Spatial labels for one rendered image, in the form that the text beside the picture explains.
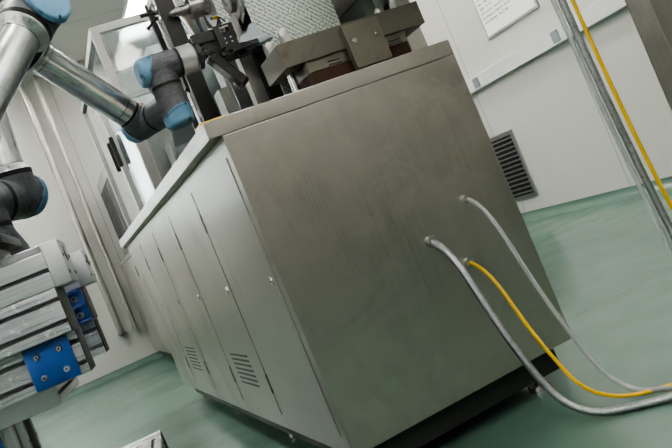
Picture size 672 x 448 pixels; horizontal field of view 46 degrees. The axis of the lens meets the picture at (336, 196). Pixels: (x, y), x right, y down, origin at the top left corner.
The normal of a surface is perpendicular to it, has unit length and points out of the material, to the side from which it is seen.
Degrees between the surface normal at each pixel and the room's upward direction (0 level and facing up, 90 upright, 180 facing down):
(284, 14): 90
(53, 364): 90
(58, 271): 90
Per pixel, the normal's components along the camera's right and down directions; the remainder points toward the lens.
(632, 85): -0.86, 0.35
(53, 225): 0.33, -0.15
